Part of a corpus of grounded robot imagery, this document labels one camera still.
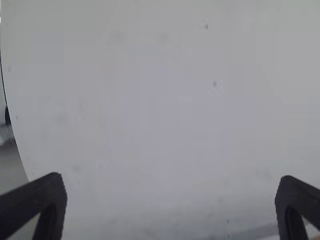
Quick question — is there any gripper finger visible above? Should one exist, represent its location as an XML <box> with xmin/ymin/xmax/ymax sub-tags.
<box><xmin>0</xmin><ymin>172</ymin><xmax>68</xmax><ymax>240</ymax></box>
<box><xmin>274</xmin><ymin>175</ymin><xmax>320</xmax><ymax>240</ymax></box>

